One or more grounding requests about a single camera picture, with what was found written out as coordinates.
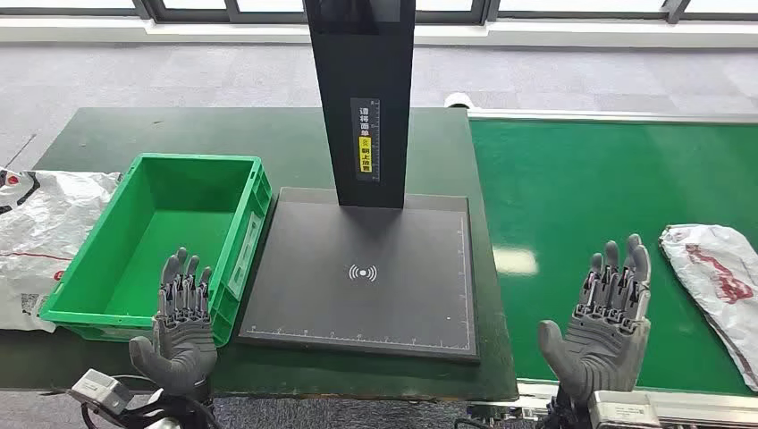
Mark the green plastic crate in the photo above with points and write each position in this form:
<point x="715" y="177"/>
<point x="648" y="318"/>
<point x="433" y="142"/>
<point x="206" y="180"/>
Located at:
<point x="177" y="237"/>

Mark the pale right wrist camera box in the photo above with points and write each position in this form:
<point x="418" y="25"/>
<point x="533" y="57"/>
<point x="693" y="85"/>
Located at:
<point x="622" y="411"/>

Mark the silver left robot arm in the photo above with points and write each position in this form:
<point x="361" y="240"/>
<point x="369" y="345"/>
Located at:
<point x="163" y="421"/>

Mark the dark window frame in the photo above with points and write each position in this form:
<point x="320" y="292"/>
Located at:
<point x="266" y="16"/>

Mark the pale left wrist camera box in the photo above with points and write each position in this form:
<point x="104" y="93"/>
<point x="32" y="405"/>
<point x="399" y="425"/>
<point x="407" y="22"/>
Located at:
<point x="101" y="391"/>

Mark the black scanner machine with column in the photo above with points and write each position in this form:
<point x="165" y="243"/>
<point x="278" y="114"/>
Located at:
<point x="367" y="248"/>

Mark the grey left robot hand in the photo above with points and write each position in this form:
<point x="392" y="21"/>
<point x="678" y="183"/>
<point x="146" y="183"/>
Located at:
<point x="180" y="349"/>

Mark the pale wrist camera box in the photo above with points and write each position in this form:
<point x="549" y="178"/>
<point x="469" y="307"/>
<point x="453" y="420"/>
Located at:
<point x="101" y="391"/>
<point x="622" y="411"/>

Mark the black yellow label sticker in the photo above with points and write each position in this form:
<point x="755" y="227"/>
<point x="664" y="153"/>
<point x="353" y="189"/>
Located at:
<point x="365" y="139"/>

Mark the large white printed plastic bag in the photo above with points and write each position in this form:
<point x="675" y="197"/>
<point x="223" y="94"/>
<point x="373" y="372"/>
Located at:
<point x="47" y="237"/>

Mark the grey parcel bag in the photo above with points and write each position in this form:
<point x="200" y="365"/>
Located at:
<point x="716" y="278"/>

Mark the green conveyor belt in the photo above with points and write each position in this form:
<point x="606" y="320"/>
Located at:
<point x="592" y="189"/>

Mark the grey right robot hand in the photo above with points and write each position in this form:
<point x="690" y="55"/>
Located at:
<point x="604" y="349"/>

